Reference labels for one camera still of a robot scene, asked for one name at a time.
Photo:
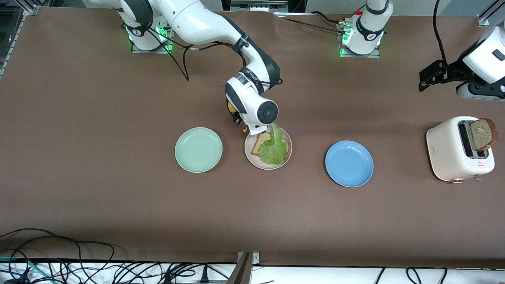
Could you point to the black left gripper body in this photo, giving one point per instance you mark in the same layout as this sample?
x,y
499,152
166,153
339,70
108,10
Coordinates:
x,y
455,71

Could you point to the yellow mustard squeeze bottle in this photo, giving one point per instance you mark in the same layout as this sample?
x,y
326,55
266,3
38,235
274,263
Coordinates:
x,y
230,107

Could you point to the brown bread slice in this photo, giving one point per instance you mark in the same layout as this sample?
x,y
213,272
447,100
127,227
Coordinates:
x,y
260,145
483,134

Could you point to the green lettuce leaf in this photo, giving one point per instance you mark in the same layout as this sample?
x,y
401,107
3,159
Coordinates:
x,y
274,152

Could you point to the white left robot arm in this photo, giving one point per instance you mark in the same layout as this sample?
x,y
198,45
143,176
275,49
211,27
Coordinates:
x,y
489,55

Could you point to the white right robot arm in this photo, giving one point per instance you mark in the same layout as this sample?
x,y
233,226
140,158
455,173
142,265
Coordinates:
x,y
197,23

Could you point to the beige plate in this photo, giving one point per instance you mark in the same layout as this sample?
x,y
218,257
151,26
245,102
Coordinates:
x,y
254,161

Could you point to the mint green plate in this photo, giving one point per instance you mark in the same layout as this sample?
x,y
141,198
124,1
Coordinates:
x,y
198,150

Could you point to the blue plate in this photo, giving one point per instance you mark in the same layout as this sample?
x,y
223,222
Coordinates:
x,y
349,163

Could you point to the cream white toaster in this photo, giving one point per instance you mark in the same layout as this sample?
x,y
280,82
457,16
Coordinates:
x,y
446,152

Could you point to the black metal stand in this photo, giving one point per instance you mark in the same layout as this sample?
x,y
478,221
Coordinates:
x,y
296,4

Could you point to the black power plug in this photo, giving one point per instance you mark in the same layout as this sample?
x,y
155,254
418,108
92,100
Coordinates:
x,y
204,276

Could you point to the aluminium frame rail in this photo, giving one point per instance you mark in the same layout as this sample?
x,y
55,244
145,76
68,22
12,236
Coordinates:
x,y
31,10
483,17

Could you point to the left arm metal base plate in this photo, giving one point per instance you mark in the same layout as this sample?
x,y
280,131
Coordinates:
x,y
363,56

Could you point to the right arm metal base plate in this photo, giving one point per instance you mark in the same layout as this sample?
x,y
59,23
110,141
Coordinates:
x,y
150,51

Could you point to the metal table bracket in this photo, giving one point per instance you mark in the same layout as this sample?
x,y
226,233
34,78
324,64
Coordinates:
x,y
242,272

